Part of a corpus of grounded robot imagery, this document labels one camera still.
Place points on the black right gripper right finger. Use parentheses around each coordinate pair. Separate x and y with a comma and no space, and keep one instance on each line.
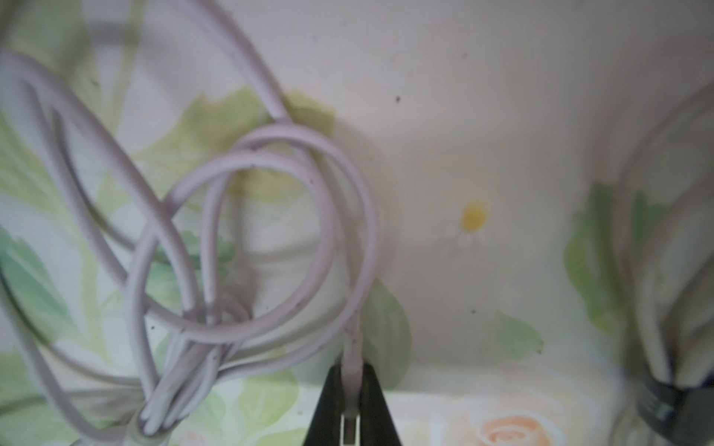
(376,424)

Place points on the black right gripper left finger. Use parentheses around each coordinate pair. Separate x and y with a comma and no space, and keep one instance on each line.
(326,425)

